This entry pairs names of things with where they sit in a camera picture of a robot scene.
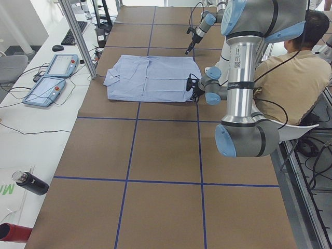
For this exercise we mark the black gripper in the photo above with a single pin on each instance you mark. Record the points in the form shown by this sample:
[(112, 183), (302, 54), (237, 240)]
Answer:
[(197, 91), (195, 39)]

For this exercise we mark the blue striped button shirt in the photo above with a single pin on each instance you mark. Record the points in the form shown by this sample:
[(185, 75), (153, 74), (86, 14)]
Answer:
[(150, 79)]

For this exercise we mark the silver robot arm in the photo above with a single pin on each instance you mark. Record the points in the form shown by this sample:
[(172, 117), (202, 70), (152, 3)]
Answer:
[(208, 19), (248, 26)]

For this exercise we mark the black monitor stand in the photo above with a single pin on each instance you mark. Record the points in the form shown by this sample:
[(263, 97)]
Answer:
[(103, 21)]

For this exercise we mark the black power adapter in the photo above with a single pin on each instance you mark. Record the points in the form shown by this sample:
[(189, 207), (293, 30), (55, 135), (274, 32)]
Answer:
[(101, 37)]

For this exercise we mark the person in beige shirt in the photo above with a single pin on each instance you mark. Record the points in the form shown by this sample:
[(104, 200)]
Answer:
[(287, 86)]

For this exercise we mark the upper blue teach pendant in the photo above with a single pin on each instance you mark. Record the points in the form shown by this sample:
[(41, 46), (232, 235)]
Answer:
[(62, 65)]

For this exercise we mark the blue teach pendant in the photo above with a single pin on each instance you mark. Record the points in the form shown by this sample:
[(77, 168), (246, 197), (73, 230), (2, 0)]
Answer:
[(62, 65), (45, 91)]

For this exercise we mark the black computer mouse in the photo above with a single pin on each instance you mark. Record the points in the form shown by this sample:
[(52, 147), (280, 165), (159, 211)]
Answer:
[(57, 48)]

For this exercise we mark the lower blue teach pendant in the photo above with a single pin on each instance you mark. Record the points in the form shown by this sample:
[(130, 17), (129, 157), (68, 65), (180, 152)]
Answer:
[(45, 91)]

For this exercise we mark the black drink bottle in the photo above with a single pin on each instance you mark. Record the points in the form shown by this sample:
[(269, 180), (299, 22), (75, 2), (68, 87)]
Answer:
[(30, 182)]

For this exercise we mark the red cylinder bottle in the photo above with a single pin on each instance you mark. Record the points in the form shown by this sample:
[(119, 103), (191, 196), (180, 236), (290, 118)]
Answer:
[(15, 233)]

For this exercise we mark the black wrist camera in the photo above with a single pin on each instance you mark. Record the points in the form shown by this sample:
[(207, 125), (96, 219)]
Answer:
[(191, 30)]

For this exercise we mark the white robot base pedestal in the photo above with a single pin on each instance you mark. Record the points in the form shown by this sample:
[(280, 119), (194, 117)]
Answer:
[(223, 63)]

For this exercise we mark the grey aluminium frame post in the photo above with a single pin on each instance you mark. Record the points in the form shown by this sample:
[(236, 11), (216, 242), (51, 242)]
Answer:
[(74, 27)]

